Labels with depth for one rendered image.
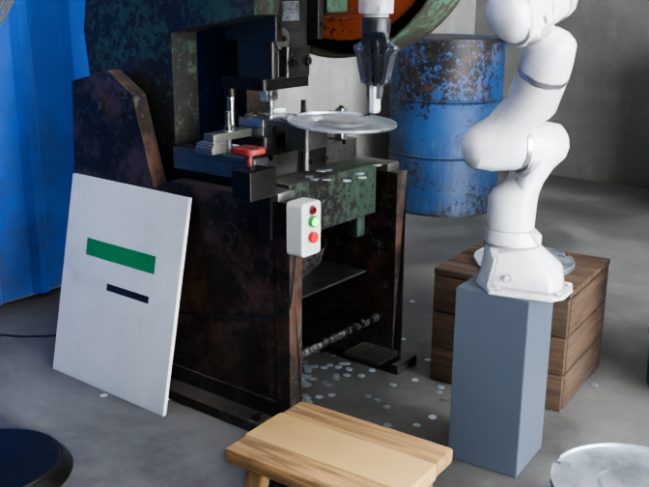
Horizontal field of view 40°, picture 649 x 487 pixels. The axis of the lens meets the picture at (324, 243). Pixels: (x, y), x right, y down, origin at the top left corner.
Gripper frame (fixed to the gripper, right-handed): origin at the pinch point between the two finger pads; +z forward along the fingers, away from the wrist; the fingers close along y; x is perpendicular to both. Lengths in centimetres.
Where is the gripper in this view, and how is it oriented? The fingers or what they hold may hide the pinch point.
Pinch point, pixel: (375, 99)
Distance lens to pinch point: 230.9
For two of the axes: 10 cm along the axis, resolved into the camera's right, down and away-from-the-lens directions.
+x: 6.2, -2.1, 7.5
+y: 7.8, 1.7, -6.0
